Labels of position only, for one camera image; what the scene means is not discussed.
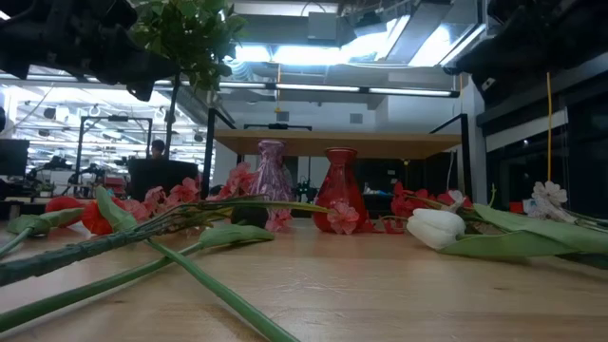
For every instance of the pink veined flower spray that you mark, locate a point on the pink veined flower spray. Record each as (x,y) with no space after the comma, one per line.
(185,190)

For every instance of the red artificial tulip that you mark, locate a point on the red artificial tulip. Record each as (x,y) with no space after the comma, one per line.
(64,204)
(95,221)

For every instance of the red flower spray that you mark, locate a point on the red flower spray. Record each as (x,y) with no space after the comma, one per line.
(404,202)

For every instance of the white artificial tulip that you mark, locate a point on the white artificial tulip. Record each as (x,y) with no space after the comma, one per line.
(434,227)

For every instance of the purple ribbed glass vase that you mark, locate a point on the purple ribbed glass vase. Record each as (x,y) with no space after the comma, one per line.
(273,176)

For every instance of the red glass vase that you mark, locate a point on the red glass vase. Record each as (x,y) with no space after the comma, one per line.
(339,185)

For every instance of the dark-budded artificial tulip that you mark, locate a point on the dark-budded artificial tulip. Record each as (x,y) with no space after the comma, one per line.
(233,235)

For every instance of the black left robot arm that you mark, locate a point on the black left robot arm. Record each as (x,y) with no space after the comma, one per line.
(47,28)

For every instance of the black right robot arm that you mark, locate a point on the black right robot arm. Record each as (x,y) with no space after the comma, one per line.
(570,28)

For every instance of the wooden shelf board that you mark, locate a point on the wooden shelf board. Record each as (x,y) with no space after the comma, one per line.
(389,145)

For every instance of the potted green tree, black pot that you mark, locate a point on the potted green tree, black pot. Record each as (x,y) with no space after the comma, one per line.
(190,28)

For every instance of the person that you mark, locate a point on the person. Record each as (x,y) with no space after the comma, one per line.
(157,148)

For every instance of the black monitor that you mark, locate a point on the black monitor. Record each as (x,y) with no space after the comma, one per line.
(13,157)

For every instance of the black horizontal bar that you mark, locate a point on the black horizontal bar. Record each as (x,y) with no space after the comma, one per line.
(278,127)

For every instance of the long ceiling light bar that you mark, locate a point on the long ceiling light bar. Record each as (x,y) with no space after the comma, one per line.
(323,88)

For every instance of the grey ceiling box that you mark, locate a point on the grey ceiling box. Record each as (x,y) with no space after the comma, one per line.
(323,26)

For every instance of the black background rig frame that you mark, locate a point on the black background rig frame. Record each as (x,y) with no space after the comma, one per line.
(116,118)

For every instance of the black metal shelf frame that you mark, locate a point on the black metal shelf frame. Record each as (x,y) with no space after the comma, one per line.
(208,152)

